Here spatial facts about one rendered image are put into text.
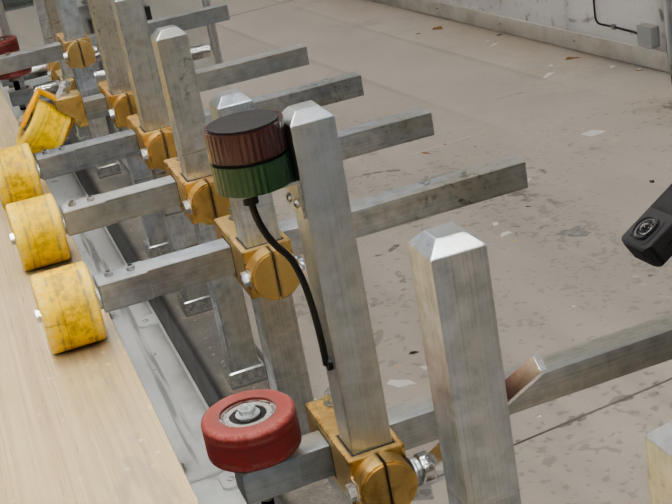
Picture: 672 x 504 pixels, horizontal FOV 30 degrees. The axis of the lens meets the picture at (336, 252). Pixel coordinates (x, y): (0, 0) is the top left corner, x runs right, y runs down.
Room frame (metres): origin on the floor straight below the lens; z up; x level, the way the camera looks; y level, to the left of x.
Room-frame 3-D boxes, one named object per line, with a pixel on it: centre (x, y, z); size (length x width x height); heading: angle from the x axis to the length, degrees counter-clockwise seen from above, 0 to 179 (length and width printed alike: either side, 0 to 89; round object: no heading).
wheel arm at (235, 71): (1.94, 0.17, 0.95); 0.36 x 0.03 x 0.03; 106
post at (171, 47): (1.38, 0.14, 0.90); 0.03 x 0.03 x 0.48; 16
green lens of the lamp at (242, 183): (0.89, 0.05, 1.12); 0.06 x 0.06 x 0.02
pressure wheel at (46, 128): (1.87, 0.40, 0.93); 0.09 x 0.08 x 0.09; 106
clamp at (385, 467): (0.92, 0.01, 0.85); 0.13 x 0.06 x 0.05; 16
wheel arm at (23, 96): (2.65, 0.40, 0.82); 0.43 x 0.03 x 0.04; 106
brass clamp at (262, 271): (1.16, 0.08, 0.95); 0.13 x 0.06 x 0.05; 16
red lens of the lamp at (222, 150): (0.89, 0.05, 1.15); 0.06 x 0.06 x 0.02
